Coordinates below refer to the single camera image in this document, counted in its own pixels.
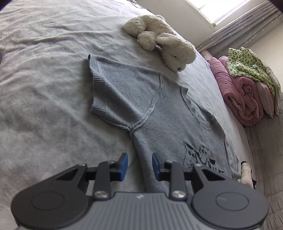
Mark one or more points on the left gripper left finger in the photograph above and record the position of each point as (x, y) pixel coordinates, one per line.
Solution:
(107, 172)

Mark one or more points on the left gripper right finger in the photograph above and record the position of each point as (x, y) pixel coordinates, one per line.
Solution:
(172, 172)

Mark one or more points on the grey knitted cat sweater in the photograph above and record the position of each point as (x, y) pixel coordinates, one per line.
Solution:
(161, 118)

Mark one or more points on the grey bed sheet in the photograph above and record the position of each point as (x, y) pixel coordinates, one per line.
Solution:
(46, 92)

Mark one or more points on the black folded garment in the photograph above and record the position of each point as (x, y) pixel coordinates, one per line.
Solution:
(253, 183)

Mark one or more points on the grey quilted blanket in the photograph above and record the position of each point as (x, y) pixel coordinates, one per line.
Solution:
(265, 142)

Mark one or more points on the pink folded quilt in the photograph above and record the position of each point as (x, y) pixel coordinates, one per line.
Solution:
(239, 93)

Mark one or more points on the grey pillow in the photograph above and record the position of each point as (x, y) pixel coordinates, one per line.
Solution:
(271, 104)

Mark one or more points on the green patterned cloth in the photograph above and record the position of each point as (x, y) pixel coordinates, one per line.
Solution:
(244, 62)

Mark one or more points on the white plush dog toy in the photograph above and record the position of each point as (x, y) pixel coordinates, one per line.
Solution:
(152, 31)

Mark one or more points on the grey curtain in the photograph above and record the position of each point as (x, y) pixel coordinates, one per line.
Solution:
(243, 31)

